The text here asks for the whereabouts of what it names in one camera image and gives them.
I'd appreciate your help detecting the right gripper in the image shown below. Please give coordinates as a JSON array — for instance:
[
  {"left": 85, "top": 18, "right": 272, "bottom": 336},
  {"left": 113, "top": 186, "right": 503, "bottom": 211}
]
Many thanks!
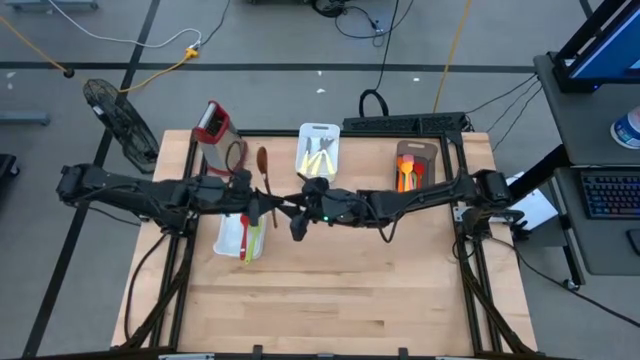
[{"left": 279, "top": 175, "right": 371, "bottom": 243}]

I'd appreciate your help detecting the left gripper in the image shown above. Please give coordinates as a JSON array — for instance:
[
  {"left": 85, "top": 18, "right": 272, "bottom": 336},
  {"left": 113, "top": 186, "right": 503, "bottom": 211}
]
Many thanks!
[{"left": 189, "top": 169, "right": 285, "bottom": 227}]

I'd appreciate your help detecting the cream handled table knife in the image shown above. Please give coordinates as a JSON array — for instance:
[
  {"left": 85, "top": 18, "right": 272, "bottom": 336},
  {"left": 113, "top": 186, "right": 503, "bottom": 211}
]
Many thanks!
[
  {"left": 322, "top": 139, "right": 337, "bottom": 176},
  {"left": 305, "top": 139, "right": 326, "bottom": 175},
  {"left": 298, "top": 136, "right": 313, "bottom": 175},
  {"left": 312, "top": 138, "right": 331, "bottom": 176}
]

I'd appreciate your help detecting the long green silicone spoon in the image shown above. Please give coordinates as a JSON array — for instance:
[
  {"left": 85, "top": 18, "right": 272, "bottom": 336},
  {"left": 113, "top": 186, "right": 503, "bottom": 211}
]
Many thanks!
[{"left": 244, "top": 222, "right": 265, "bottom": 265}]

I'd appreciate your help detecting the red silicone spoon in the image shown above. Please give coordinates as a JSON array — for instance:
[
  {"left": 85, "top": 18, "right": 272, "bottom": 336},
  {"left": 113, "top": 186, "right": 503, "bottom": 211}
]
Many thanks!
[{"left": 239, "top": 214, "right": 250, "bottom": 261}]

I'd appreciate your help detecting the brown wooden spoon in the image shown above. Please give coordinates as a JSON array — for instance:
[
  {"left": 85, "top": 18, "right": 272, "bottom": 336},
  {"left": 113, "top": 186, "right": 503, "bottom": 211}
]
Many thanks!
[{"left": 256, "top": 146, "right": 279, "bottom": 230}]

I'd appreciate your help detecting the large white plastic bin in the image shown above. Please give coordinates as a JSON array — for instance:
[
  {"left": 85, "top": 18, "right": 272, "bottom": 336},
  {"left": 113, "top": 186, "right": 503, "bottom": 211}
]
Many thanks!
[{"left": 213, "top": 212, "right": 269, "bottom": 261}]

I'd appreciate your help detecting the small white plastic bin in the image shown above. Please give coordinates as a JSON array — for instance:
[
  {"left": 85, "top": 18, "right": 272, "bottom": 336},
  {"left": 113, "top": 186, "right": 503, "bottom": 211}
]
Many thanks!
[{"left": 294, "top": 122, "right": 342, "bottom": 184}]

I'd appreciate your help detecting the red and steel container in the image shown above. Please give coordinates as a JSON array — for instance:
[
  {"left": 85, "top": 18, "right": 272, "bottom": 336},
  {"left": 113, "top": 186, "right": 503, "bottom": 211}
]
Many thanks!
[{"left": 192, "top": 99, "right": 249, "bottom": 177}]

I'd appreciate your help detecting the black perforated power strip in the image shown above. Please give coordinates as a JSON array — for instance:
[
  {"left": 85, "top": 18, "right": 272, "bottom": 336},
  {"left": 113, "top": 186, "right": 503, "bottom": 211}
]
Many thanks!
[{"left": 342, "top": 111, "right": 470, "bottom": 135}]

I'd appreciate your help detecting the grey translucent plastic bin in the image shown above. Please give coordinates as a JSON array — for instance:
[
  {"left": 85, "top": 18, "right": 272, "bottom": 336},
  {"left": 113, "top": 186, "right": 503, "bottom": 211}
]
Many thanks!
[{"left": 393, "top": 139, "right": 440, "bottom": 194}]

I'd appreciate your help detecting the black floor fan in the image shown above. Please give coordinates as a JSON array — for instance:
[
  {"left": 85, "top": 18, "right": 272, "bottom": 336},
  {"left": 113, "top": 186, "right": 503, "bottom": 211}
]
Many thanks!
[{"left": 82, "top": 78, "right": 161, "bottom": 175}]

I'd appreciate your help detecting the grey furniture foot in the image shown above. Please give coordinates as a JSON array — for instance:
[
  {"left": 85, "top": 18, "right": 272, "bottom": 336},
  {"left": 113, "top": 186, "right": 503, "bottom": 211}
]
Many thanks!
[
  {"left": 4, "top": 0, "right": 100, "bottom": 13},
  {"left": 0, "top": 110, "right": 52, "bottom": 127}
]

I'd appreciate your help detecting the black chair caster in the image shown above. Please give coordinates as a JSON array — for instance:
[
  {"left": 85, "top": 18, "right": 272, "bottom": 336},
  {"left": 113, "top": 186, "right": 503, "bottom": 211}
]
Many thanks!
[{"left": 0, "top": 153, "right": 21, "bottom": 182}]

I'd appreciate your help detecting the grey computer desk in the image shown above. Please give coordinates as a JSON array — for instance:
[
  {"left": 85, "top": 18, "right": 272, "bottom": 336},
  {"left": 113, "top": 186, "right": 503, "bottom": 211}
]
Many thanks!
[{"left": 532, "top": 49, "right": 640, "bottom": 277}]

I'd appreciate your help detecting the black backlit keyboard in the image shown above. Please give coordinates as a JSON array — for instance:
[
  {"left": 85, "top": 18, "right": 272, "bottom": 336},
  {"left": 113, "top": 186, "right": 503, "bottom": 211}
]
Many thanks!
[{"left": 579, "top": 168, "right": 640, "bottom": 220}]

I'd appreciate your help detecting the white and blue tub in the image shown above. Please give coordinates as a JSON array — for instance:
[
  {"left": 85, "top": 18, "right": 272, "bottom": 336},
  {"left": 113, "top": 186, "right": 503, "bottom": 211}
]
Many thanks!
[{"left": 609, "top": 104, "right": 640, "bottom": 151}]

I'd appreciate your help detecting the black computer monitor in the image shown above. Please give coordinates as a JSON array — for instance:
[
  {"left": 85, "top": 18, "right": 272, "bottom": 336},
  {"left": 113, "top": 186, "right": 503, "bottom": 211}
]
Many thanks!
[{"left": 552, "top": 0, "right": 640, "bottom": 94}]

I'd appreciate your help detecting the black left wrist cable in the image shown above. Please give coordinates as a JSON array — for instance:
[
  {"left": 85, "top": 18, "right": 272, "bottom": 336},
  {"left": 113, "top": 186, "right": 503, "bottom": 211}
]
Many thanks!
[{"left": 224, "top": 141, "right": 249, "bottom": 177}]

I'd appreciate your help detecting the black looped cable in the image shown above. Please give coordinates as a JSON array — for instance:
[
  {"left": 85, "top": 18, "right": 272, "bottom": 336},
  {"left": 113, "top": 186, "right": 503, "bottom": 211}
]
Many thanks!
[{"left": 357, "top": 0, "right": 401, "bottom": 119}]

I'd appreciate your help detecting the thick black hanging cable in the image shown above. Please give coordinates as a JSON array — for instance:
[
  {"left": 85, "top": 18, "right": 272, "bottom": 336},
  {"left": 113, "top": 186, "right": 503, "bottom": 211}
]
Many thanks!
[{"left": 123, "top": 232, "right": 169, "bottom": 342}]

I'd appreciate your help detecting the yellow extension cable with plug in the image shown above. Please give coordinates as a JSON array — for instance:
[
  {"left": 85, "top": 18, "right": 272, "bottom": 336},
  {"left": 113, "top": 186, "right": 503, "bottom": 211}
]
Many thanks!
[{"left": 0, "top": 16, "right": 201, "bottom": 95}]

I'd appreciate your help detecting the black aluminium table frame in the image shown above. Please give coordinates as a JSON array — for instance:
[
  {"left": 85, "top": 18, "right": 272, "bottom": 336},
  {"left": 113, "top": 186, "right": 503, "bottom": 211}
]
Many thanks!
[{"left": 110, "top": 128, "right": 540, "bottom": 360}]

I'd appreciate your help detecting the black cable bundle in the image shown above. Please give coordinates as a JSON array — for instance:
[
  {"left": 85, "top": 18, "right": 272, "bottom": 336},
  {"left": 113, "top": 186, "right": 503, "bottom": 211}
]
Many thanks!
[{"left": 308, "top": 0, "right": 416, "bottom": 49}]

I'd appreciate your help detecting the white floor cable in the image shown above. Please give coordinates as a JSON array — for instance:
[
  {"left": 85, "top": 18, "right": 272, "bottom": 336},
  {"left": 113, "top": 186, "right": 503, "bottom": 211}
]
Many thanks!
[{"left": 47, "top": 0, "right": 203, "bottom": 50}]

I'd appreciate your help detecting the yellow floor cable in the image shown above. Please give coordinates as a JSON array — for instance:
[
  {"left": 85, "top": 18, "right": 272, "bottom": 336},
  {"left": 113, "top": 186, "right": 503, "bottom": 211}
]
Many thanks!
[{"left": 432, "top": 0, "right": 474, "bottom": 114}]

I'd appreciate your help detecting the thin black cable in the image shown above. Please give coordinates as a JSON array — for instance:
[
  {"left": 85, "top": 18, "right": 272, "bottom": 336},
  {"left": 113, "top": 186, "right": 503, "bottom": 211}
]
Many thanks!
[
  {"left": 464, "top": 72, "right": 540, "bottom": 116},
  {"left": 487, "top": 82, "right": 544, "bottom": 152}
]

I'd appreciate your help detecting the long black floor cable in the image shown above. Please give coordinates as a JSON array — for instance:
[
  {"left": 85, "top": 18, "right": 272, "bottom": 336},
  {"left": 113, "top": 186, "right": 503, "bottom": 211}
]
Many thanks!
[{"left": 514, "top": 234, "right": 640, "bottom": 327}]

